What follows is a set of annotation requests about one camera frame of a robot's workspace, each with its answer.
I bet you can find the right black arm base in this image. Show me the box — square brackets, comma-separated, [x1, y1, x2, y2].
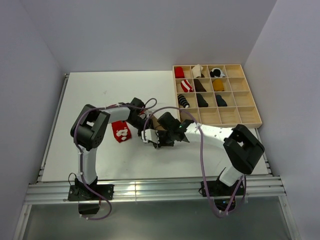
[207, 180, 246, 211]

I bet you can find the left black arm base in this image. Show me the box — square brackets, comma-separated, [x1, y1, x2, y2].
[67, 178, 114, 216]

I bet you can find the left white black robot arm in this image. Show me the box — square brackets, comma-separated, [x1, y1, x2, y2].
[70, 97, 147, 200]

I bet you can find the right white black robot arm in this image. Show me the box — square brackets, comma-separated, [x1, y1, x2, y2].
[157, 112, 265, 195]

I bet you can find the red patterned sock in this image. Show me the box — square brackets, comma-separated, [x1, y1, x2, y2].
[111, 120, 132, 143]

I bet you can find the rolled black white ribbed sock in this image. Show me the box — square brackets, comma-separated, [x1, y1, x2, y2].
[177, 94, 190, 108]

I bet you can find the rolled red white striped sock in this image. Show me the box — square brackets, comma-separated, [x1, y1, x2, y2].
[180, 79, 194, 93]

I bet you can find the rolled dark brown sock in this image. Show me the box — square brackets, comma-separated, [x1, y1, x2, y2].
[193, 78, 207, 92]

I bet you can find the rolled dark teal sock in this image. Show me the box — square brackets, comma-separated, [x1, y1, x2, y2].
[215, 94, 228, 107]

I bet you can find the wooden compartment tray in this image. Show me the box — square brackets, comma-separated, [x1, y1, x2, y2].
[172, 64, 262, 128]

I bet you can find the rolled mustard yellow sock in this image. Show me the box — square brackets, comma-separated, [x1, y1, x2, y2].
[212, 79, 225, 92]

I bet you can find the rolled cream sock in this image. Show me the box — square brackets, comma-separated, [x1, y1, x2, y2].
[191, 64, 203, 78]

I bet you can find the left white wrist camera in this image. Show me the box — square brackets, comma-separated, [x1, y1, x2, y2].
[139, 112, 149, 120]

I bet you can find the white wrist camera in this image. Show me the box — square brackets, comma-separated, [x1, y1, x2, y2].
[141, 128, 160, 144]
[139, 112, 149, 120]

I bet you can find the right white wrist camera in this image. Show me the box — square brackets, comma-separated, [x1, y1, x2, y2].
[141, 128, 160, 144]

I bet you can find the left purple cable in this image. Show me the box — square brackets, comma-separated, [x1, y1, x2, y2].
[67, 97, 158, 221]

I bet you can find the aluminium frame rail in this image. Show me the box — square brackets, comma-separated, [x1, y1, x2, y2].
[23, 167, 287, 205]

